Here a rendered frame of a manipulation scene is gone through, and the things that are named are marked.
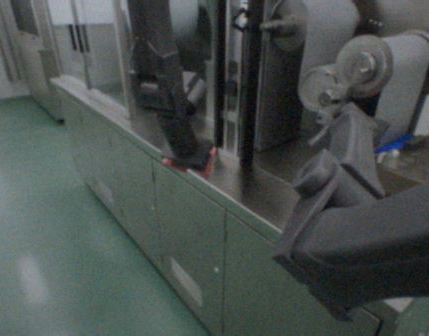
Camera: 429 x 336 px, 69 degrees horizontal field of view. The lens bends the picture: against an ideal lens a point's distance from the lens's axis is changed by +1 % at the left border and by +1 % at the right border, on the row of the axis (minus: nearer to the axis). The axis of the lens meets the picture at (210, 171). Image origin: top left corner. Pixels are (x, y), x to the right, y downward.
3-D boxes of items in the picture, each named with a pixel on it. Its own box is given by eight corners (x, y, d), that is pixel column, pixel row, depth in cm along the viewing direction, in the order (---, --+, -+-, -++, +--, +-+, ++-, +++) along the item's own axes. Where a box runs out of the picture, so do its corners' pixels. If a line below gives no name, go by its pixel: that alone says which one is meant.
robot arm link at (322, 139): (378, 134, 61) (345, 104, 61) (332, 173, 65) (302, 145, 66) (369, 125, 71) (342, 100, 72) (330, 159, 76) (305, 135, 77)
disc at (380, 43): (330, 92, 85) (340, 33, 78) (331, 92, 86) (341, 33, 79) (384, 103, 75) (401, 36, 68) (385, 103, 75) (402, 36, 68)
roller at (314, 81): (296, 104, 96) (302, 64, 90) (342, 92, 110) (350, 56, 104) (330, 114, 87) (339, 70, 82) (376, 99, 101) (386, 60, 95)
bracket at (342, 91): (304, 187, 94) (321, 85, 79) (316, 180, 98) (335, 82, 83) (318, 194, 91) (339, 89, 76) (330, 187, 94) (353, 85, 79)
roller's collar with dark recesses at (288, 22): (266, 37, 91) (268, 13, 88) (280, 36, 94) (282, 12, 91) (283, 39, 87) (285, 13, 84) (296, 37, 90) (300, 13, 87)
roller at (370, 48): (336, 87, 83) (344, 41, 78) (383, 75, 97) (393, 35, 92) (378, 95, 75) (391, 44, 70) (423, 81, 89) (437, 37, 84)
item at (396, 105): (363, 158, 84) (382, 90, 75) (402, 138, 97) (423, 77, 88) (364, 158, 84) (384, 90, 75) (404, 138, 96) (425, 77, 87)
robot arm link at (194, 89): (127, 87, 52) (170, 93, 48) (159, 44, 57) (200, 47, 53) (154, 133, 61) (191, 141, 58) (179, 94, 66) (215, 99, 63)
